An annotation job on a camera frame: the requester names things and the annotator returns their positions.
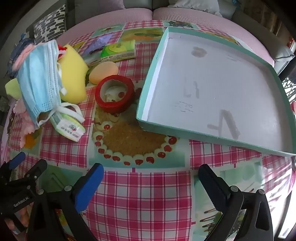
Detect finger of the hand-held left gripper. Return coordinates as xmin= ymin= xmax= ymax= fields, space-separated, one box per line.
xmin=9 ymin=159 xmax=48 ymax=193
xmin=0 ymin=152 xmax=26 ymax=183

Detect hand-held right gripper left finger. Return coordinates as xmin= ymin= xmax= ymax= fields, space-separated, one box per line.
xmin=26 ymin=163 xmax=104 ymax=241

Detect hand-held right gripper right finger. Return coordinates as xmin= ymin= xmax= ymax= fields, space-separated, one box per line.
xmin=198 ymin=164 xmax=274 ymax=241

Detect pink knitted cloth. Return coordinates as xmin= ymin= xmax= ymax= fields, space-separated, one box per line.
xmin=7 ymin=44 xmax=43 ymax=139

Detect slim green tissue pack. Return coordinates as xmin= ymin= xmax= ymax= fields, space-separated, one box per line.
xmin=50 ymin=105 xmax=85 ymax=142

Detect green cloth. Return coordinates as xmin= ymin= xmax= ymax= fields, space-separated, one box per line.
xmin=5 ymin=78 xmax=23 ymax=100

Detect blue face mask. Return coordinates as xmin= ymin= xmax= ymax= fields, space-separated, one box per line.
xmin=18 ymin=39 xmax=85 ymax=129

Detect teal cardboard tray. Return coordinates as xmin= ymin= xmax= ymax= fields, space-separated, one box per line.
xmin=136 ymin=27 xmax=296 ymax=157

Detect yellow sponge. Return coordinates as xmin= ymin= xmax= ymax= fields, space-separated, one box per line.
xmin=57 ymin=44 xmax=89 ymax=103

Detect round orange sponge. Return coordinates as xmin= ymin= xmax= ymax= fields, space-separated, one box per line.
xmin=89 ymin=62 xmax=119 ymax=84

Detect pink checked tablecloth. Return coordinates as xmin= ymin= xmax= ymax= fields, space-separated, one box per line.
xmin=0 ymin=20 xmax=296 ymax=241

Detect blue bag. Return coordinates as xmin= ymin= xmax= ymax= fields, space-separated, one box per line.
xmin=9 ymin=32 xmax=35 ymax=54

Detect black metal railing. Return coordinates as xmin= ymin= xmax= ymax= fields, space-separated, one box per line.
xmin=281 ymin=76 xmax=296 ymax=102

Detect black white patterned pillow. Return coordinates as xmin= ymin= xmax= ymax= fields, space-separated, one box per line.
xmin=33 ymin=5 xmax=67 ymax=44

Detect square green tissue pack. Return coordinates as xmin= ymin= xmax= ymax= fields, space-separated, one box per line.
xmin=100 ymin=39 xmax=136 ymax=62

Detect purple packet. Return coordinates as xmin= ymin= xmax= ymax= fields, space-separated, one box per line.
xmin=87 ymin=34 xmax=114 ymax=56

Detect grey sofa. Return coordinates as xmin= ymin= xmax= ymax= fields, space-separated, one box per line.
xmin=25 ymin=0 xmax=296 ymax=75

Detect lilac pillow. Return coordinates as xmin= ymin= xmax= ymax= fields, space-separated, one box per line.
xmin=74 ymin=0 xmax=125 ymax=24

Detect pink sofa cover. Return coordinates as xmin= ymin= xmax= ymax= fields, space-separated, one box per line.
xmin=57 ymin=7 xmax=275 ymax=67

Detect light grey pillow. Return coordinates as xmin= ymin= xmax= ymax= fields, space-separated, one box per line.
xmin=169 ymin=0 xmax=222 ymax=16

